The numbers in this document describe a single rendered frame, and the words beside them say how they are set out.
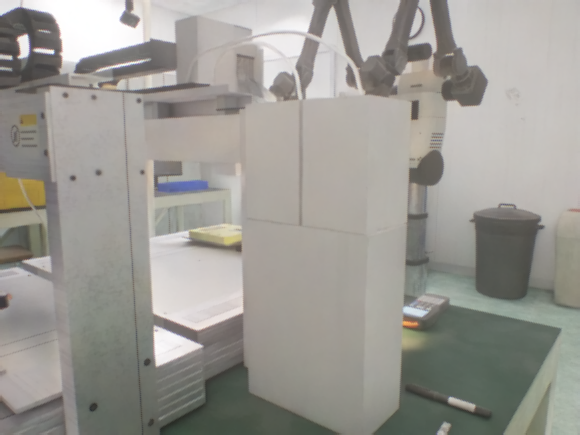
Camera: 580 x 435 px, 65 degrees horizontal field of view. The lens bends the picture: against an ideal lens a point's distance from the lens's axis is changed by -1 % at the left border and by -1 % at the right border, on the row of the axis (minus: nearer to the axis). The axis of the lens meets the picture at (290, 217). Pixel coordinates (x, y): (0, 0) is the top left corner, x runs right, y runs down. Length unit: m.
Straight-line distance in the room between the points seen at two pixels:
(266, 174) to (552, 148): 3.58
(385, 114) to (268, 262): 0.28
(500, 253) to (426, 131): 1.90
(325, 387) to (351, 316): 0.12
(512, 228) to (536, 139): 0.83
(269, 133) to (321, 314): 0.27
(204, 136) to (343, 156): 0.35
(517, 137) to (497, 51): 0.72
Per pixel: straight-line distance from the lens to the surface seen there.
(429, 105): 2.03
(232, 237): 1.38
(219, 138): 0.85
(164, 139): 0.98
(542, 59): 4.21
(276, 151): 0.67
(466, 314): 1.22
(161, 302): 0.95
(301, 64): 1.93
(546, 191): 4.16
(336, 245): 0.62
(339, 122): 0.61
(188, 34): 1.01
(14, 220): 3.29
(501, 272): 3.79
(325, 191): 0.62
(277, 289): 0.71
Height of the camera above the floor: 1.16
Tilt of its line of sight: 9 degrees down
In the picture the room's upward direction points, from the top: straight up
